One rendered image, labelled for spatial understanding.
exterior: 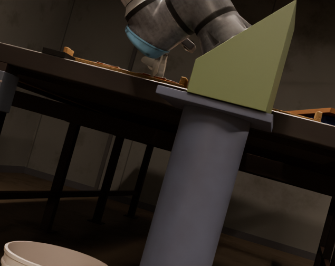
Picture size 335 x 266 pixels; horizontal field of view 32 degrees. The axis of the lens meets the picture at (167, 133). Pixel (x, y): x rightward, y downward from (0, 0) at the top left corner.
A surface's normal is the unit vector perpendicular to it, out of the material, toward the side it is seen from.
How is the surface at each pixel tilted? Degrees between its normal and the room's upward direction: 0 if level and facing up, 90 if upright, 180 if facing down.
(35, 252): 87
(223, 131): 90
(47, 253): 87
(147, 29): 107
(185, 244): 90
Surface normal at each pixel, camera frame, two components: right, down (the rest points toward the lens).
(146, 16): -0.22, 0.14
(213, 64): -0.19, -0.08
